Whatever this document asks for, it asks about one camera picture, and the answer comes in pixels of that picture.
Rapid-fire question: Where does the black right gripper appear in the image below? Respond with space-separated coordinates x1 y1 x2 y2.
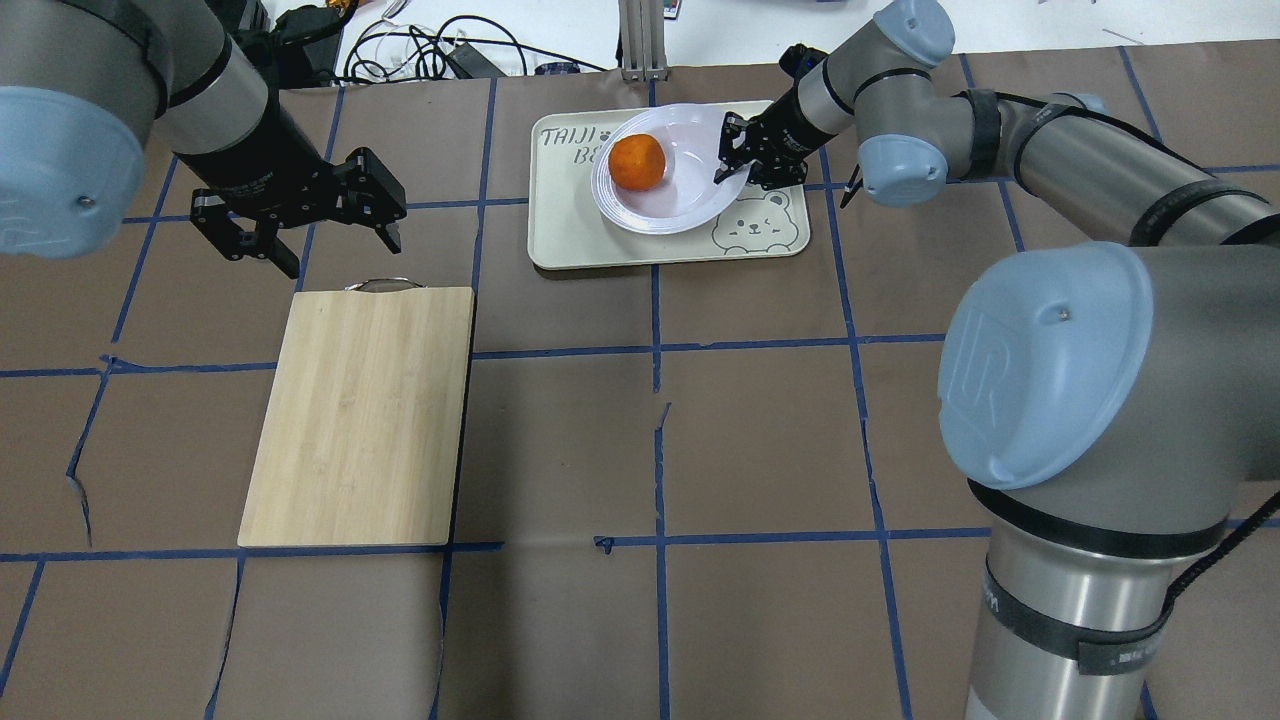
713 92 829 191

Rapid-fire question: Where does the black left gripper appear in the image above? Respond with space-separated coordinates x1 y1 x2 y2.
177 100 407 279

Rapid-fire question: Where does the white round plate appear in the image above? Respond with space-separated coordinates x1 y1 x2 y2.
589 102 748 236

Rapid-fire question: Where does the orange fruit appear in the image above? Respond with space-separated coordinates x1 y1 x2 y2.
605 133 666 192

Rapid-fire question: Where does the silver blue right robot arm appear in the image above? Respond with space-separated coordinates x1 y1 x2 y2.
717 1 1279 719

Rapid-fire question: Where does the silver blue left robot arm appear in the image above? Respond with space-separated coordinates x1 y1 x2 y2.
1 1 407 279

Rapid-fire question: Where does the cream bear tray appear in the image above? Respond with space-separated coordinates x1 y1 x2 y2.
527 100 812 272

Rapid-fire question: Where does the black flat power brick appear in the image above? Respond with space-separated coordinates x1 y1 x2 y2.
270 5 346 88

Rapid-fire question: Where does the bamboo cutting board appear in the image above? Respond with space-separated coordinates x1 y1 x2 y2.
237 287 475 550

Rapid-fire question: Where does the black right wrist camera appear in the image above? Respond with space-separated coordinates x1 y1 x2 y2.
777 44 828 85

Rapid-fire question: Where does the aluminium frame post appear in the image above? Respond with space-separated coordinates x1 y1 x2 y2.
618 0 669 83

